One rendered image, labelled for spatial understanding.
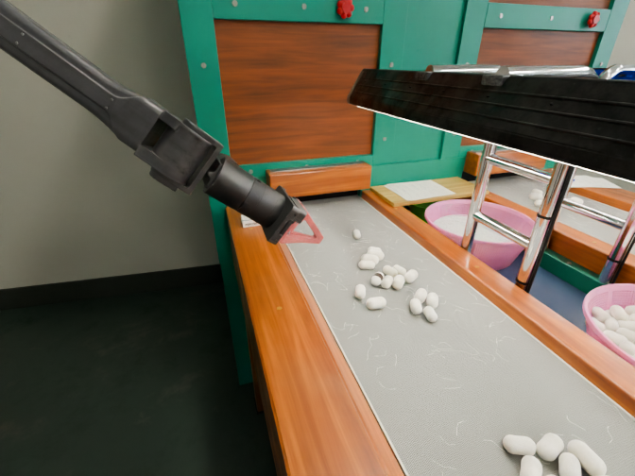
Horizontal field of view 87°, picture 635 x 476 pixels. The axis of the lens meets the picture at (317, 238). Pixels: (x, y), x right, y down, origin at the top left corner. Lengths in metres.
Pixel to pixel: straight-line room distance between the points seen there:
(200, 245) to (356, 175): 1.14
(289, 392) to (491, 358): 0.30
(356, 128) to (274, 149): 0.25
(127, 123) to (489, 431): 0.57
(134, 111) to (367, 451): 0.46
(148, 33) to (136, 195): 0.70
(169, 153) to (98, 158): 1.37
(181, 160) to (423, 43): 0.82
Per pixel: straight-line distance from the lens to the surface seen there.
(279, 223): 0.48
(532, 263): 0.70
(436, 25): 1.13
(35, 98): 1.86
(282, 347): 0.51
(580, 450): 0.51
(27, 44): 0.54
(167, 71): 1.70
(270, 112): 0.95
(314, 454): 0.42
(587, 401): 0.59
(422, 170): 1.18
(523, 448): 0.48
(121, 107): 0.48
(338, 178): 0.97
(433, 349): 0.56
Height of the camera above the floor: 1.13
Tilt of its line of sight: 28 degrees down
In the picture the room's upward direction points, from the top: straight up
